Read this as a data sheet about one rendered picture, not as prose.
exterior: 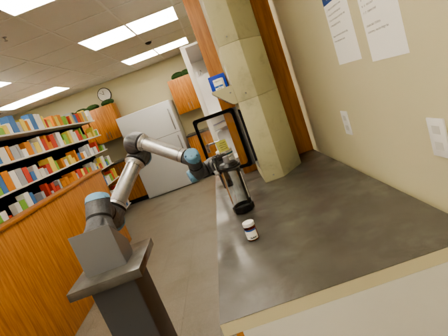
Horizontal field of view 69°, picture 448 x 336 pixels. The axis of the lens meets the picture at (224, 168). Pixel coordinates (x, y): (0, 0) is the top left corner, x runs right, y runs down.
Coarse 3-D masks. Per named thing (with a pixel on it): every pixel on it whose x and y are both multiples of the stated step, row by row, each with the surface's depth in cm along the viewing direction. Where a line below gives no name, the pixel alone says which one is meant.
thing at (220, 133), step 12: (228, 108) 206; (216, 120) 210; (228, 120) 207; (204, 132) 215; (216, 132) 213; (228, 132) 210; (204, 144) 218; (216, 144) 215; (228, 144) 213; (240, 144) 210; (228, 156) 215; (240, 156) 213
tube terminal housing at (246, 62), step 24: (240, 48) 167; (264, 48) 181; (240, 72) 170; (264, 72) 179; (240, 96) 172; (264, 96) 176; (264, 120) 175; (264, 144) 178; (288, 144) 188; (264, 168) 181; (288, 168) 185
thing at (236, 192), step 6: (228, 168) 142; (234, 168) 143; (222, 174) 146; (228, 174) 144; (234, 174) 144; (228, 180) 145; (234, 180) 144; (240, 180) 145; (228, 186) 146; (234, 186) 145; (240, 186) 145; (228, 192) 148; (234, 192) 146; (240, 192) 146; (234, 198) 147; (240, 198) 146; (246, 198) 147; (234, 204) 148; (240, 204) 147; (246, 204) 147
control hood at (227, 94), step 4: (224, 88) 171; (228, 88) 171; (232, 88) 171; (212, 92) 172; (216, 92) 171; (220, 92) 171; (224, 92) 172; (228, 92) 172; (232, 92) 172; (216, 96) 174; (220, 96) 172; (224, 96) 172; (228, 96) 172; (232, 96) 172; (224, 100) 180; (228, 100) 172; (232, 100) 173; (236, 100) 173
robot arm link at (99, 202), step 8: (96, 192) 153; (104, 192) 156; (88, 200) 151; (96, 200) 150; (104, 200) 152; (88, 208) 149; (96, 208) 148; (104, 208) 149; (112, 208) 157; (88, 216) 147; (112, 216) 157
